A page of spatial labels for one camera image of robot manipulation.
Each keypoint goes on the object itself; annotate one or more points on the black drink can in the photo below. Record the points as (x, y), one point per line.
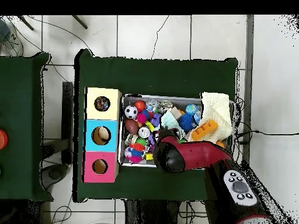
(144, 132)

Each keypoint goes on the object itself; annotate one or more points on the mint green cloth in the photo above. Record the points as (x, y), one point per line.
(169, 121)

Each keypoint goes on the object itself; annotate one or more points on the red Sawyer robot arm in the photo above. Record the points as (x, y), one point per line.
(201, 151)

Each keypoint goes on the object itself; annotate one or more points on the shallow mesh bin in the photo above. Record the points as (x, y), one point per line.
(128, 100)

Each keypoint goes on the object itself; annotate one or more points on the wooden box with three holes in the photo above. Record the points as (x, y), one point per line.
(91, 114)

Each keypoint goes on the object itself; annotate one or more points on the brown toy football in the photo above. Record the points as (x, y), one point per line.
(132, 126)

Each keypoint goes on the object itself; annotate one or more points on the black and white soccer ball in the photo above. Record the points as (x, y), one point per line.
(131, 112)

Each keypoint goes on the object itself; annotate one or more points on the plain wooden block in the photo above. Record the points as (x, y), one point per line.
(176, 113)

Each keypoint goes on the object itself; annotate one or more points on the blue spiky ball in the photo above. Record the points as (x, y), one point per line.
(186, 121)

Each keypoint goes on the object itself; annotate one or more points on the dark green tablecloth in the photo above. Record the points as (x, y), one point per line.
(18, 163)
(151, 77)

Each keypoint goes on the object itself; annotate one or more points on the orange toy brick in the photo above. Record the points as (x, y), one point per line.
(203, 130)

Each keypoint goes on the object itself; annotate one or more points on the cream knitted cloth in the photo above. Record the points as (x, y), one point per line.
(217, 109)

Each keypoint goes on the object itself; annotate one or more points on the small orange basketball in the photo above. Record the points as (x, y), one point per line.
(220, 143)

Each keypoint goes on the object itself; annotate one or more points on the black upright bar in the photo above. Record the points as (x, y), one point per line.
(67, 121)

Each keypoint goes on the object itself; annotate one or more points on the black tripod leg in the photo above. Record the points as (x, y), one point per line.
(80, 22)
(25, 22)

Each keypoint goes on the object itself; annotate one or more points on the person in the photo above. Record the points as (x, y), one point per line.
(9, 44)

